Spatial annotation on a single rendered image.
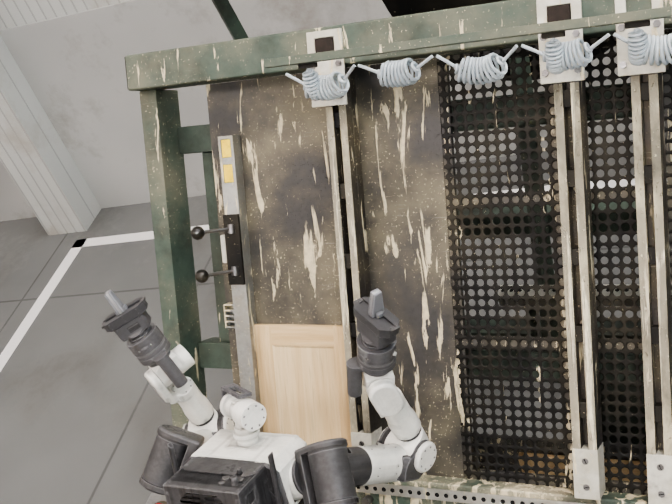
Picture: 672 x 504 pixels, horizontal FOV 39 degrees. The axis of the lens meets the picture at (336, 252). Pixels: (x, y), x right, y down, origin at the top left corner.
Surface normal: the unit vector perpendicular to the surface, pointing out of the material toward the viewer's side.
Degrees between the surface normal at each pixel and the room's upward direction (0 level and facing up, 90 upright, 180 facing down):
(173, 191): 90
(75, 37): 90
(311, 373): 57
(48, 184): 90
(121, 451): 0
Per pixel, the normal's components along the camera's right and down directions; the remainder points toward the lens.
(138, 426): -0.31, -0.75
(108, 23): -0.23, 0.66
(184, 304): 0.89, -0.02
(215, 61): -0.44, 0.14
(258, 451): -0.16, -0.95
